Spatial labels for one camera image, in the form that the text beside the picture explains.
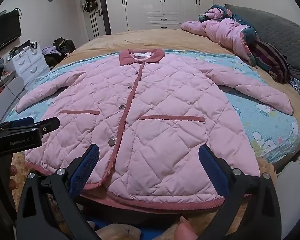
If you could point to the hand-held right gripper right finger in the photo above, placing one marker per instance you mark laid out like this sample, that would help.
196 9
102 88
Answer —
211 165

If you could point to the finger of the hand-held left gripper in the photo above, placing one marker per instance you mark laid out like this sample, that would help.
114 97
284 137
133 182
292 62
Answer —
20 123
48 126

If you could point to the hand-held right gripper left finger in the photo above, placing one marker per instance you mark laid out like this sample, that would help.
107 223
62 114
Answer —
86 167

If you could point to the pink quilted jacket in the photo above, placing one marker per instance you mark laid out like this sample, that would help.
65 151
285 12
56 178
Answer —
165 100

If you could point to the purple clothes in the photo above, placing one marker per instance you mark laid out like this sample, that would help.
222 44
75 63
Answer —
49 50

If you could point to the person's left hand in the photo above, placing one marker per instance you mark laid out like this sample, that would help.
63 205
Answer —
13 172

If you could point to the person's right hand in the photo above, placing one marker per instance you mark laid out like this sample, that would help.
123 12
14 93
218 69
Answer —
185 231

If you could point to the white chair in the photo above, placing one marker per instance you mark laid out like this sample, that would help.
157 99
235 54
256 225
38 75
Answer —
12 97

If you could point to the white drawer cabinet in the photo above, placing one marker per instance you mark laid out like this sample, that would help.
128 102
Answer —
27 60

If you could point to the blue cartoon print blanket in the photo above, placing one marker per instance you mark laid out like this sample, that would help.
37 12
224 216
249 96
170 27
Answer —
265 130

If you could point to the black bag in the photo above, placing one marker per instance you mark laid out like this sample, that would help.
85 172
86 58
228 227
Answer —
63 45

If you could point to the white rounded object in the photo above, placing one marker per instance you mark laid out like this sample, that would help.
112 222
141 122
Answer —
292 192

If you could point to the black television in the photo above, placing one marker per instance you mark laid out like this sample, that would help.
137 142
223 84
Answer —
2 35

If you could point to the striped dark cloth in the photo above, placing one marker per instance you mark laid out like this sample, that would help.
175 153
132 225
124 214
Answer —
272 60

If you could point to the bed with tan cover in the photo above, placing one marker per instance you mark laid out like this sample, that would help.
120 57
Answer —
165 38

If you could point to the pink duvet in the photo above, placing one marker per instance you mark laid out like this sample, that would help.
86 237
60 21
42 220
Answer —
222 30

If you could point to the grey padded headboard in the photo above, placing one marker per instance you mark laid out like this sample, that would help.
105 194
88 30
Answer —
277 30

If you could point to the white wardrobe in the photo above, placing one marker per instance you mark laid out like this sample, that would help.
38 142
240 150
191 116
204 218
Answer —
150 0

